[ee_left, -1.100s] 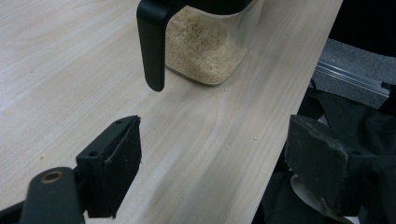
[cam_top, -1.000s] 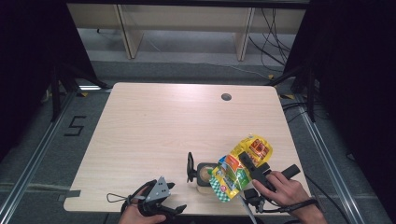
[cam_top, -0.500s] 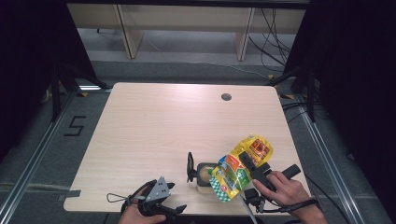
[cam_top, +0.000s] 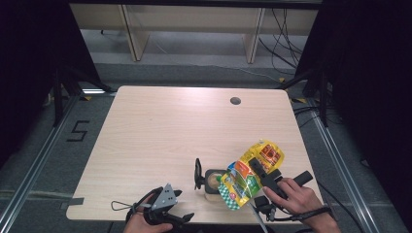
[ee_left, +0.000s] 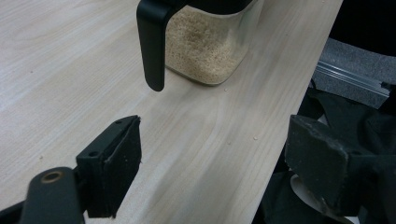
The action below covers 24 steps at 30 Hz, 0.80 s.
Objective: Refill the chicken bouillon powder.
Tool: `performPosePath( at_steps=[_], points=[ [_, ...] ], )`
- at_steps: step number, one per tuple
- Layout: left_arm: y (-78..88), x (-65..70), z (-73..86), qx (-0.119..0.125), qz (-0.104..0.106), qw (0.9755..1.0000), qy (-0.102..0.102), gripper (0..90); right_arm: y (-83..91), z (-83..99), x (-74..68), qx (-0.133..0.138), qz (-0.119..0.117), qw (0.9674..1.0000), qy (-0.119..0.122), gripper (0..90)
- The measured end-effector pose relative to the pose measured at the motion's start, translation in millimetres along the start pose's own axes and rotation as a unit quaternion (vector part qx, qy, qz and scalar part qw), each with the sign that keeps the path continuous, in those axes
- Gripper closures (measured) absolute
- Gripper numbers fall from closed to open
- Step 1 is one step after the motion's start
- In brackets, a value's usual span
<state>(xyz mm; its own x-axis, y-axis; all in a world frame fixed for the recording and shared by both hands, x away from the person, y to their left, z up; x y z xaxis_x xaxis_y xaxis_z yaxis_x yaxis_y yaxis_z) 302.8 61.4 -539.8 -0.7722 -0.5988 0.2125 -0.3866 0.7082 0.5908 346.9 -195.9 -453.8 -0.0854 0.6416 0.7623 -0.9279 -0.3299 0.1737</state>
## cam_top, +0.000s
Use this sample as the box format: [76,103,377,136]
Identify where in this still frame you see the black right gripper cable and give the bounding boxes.
[266,181,368,233]

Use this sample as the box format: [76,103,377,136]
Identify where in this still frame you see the black curtain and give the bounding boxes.
[0,0,101,169]
[295,0,412,221]

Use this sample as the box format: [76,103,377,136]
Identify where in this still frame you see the black metal stand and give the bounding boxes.
[51,62,115,127]
[276,67,329,128]

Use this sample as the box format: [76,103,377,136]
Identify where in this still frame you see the short silver rail piece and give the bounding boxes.
[81,87,115,95]

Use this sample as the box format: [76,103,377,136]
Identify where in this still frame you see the thin wire loop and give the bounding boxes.
[110,200,135,212]

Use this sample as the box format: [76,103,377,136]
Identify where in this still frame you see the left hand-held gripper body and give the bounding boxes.
[144,183,179,226]

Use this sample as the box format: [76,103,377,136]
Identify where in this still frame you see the black floor cables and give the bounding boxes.
[292,105,325,129]

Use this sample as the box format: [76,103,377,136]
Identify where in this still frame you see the yellow spout pouch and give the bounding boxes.
[217,139,286,212]

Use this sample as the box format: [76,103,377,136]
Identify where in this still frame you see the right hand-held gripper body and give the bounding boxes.
[248,169,315,233]

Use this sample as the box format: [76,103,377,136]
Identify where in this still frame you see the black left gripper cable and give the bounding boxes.
[125,186,163,224]

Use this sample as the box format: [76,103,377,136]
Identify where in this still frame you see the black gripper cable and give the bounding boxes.
[266,181,368,233]
[125,186,163,224]

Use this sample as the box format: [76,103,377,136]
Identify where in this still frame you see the grey tape strip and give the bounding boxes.
[59,197,86,210]

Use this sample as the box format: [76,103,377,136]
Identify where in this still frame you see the beige wooden shelf unit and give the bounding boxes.
[69,3,320,64]

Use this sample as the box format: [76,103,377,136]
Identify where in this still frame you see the thin white floor cable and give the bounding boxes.
[181,61,283,82]

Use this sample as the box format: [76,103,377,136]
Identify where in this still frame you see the person's right hand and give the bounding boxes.
[261,177,320,224]

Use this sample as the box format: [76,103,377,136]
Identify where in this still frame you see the aluminium floor rail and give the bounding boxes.
[309,106,382,233]
[0,93,81,233]

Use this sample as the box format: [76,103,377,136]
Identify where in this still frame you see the person's left hand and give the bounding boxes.
[122,207,174,233]

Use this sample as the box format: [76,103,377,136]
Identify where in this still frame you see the bunch of black cables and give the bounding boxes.
[257,8,309,77]

